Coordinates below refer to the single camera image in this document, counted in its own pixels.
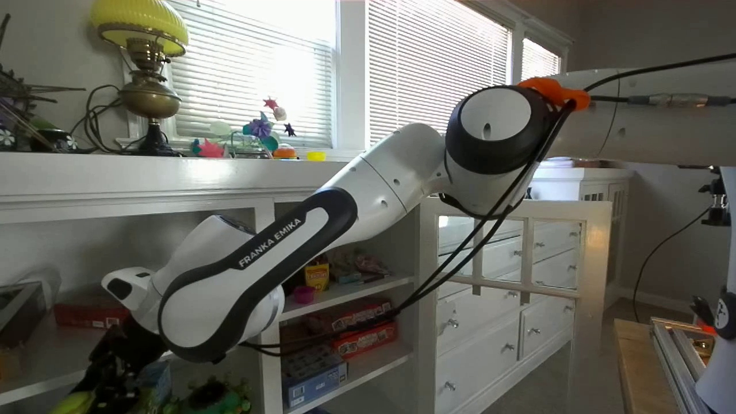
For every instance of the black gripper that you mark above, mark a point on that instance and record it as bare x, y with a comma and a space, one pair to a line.
127, 352

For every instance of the green tennis ball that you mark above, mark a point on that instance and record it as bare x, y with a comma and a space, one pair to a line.
70, 404

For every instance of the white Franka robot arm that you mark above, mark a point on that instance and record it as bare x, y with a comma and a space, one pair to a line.
369, 191

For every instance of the long white shelf cabinet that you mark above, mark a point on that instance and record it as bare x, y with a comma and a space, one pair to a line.
153, 180

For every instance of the white glass-pane cabinet door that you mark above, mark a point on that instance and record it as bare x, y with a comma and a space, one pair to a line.
590, 306

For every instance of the flat red game box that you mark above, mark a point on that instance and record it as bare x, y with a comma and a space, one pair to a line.
88, 314

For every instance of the green plush toy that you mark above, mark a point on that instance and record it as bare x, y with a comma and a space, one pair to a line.
215, 398

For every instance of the red board game box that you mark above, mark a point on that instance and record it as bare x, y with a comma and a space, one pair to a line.
360, 314
369, 342

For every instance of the pink and teal toy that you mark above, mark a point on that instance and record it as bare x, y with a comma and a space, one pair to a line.
208, 150

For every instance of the small colourful toy pile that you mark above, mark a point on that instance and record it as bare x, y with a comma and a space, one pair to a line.
364, 267

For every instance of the orange toy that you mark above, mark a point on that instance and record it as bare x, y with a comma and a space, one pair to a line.
283, 153

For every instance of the spiky air plant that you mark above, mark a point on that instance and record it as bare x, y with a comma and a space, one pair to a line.
18, 106

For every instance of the brass lamp with yellow shade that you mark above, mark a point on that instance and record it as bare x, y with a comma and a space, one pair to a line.
145, 93

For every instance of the colourful toys on shelf top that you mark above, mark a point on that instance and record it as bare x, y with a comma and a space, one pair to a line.
264, 123

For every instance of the small yellow cup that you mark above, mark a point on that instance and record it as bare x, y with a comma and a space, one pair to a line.
316, 156

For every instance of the white dresser with drawers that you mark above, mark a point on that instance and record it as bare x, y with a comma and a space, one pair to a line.
552, 253

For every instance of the wooden table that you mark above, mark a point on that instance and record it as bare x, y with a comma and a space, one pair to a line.
640, 369

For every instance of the green framed board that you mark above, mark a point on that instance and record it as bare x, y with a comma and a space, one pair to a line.
685, 352

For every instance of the black round figure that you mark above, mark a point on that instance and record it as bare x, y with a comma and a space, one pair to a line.
720, 314

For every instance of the dark tray with frame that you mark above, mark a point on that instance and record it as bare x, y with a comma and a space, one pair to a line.
18, 311

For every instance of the black camera on tripod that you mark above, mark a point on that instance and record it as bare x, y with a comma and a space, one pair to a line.
718, 208

